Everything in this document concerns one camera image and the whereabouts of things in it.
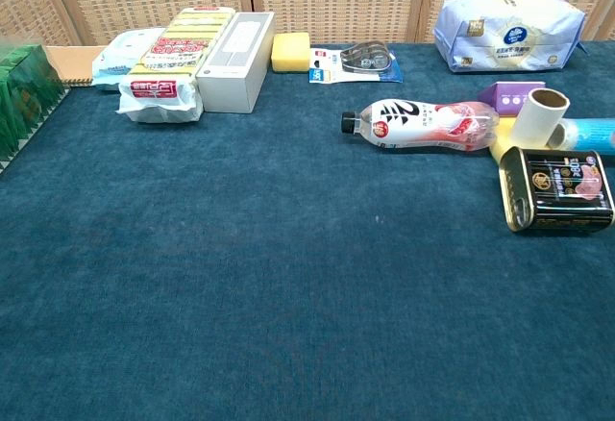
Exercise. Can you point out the black gold meat can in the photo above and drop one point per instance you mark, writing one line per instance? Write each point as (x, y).
(557, 190)

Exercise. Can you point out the white blue tissue pack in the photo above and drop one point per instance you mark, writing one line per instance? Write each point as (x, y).
(509, 32)

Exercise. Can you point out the small purple box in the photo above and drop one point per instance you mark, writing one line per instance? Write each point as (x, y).
(504, 96)

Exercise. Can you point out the yellow green sponge multipack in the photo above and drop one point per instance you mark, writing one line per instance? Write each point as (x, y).
(168, 70)

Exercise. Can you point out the brown spiral notebook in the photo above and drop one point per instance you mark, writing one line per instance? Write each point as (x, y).
(74, 63)

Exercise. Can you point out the blue white wet wipes pack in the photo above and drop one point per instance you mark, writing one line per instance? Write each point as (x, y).
(117, 58)

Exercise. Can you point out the pink white drink bottle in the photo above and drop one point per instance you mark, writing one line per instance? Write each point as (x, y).
(423, 125)

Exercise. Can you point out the correction tape blister pack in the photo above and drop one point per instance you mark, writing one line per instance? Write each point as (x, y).
(355, 63)

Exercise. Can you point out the yellow sponge block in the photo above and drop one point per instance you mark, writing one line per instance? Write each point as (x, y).
(289, 52)
(502, 140)

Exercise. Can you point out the blue table cloth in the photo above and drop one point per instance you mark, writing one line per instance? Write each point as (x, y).
(269, 257)

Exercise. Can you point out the clear box of green packets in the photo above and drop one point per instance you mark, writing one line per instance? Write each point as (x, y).
(24, 104)

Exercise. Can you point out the white power strip box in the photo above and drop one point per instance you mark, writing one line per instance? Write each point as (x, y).
(235, 65)

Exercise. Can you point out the white cardboard core roll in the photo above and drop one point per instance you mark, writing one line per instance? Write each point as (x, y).
(531, 125)

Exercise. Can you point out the light blue wrapped roll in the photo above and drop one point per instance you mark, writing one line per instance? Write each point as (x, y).
(593, 135)

